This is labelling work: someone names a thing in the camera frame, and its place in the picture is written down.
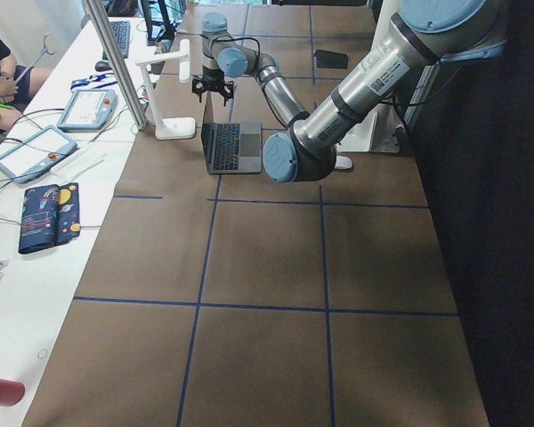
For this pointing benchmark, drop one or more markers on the black keyboard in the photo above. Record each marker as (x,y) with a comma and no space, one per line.
(121,30)

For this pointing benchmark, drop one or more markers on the red cylinder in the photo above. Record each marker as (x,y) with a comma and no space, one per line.
(11,392)

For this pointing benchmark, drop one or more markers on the white computer mouse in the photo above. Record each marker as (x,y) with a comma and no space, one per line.
(343,163)

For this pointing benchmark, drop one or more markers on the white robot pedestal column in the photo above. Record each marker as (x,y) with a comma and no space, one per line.
(377,133)

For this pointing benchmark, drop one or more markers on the black desk mouse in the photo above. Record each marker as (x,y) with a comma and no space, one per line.
(102,65)

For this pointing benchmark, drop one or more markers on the teach pendant far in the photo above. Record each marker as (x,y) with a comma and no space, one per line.
(87,110)

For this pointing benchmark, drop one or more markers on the seated person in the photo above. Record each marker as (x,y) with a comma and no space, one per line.
(18,86)

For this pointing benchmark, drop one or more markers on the dark blue space pencil case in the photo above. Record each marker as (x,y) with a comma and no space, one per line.
(50,217)

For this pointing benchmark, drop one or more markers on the teach pendant near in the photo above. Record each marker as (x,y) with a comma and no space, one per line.
(37,155)

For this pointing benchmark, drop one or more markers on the black mouse pad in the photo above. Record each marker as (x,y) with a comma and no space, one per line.
(331,60)

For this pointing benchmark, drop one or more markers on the teach pendant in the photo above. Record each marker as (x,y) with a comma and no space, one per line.
(87,110)
(37,155)

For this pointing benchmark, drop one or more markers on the white desk lamp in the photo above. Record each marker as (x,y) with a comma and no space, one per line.
(165,93)

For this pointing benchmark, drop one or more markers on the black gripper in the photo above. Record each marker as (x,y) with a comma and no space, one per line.
(212,82)

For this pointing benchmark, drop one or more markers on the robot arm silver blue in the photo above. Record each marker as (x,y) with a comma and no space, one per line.
(223,56)
(420,33)

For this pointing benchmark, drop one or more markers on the grey laptop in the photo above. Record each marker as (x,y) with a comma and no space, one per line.
(230,148)

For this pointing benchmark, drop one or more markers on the aluminium frame post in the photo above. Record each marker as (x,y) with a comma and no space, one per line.
(100,20)

